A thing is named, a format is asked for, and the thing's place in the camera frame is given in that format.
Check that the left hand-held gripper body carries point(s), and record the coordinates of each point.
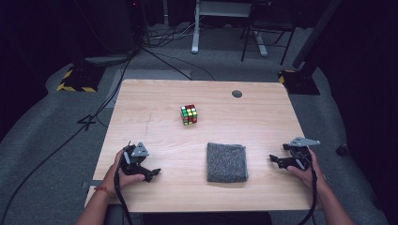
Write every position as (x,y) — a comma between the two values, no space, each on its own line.
(139,151)

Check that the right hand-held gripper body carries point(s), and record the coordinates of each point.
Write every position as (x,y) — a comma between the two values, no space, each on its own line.
(305,142)

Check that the grey fuzzy cloth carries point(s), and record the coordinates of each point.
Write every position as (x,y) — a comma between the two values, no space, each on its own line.
(226,162)

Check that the multicoloured puzzle cube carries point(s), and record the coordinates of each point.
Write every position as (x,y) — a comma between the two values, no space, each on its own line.
(189,114)

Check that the person's right hand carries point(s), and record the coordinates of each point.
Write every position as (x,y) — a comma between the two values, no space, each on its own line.
(313,176)

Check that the person's left hand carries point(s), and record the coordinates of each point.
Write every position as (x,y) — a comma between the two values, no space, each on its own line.
(115,178)

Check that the small black floor object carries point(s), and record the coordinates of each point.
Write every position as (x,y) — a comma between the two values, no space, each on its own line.
(342,150)

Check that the black yellow striped stand base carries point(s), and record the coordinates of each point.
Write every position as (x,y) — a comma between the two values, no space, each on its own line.
(79,79)
(300,82)

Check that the person's dark clothing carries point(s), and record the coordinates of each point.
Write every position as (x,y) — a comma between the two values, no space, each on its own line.
(203,218)

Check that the dark round table grommet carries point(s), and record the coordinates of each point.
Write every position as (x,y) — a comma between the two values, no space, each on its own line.
(237,93)

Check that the dark slanted stand pole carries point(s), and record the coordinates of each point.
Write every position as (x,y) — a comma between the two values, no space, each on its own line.
(316,31)

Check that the black metal chair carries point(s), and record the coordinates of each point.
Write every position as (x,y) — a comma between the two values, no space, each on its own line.
(269,23)

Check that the grey table bracket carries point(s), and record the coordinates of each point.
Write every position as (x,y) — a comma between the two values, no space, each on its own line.
(92,183)

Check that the white desk frame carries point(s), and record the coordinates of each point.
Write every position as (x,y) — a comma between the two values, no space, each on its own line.
(195,31)

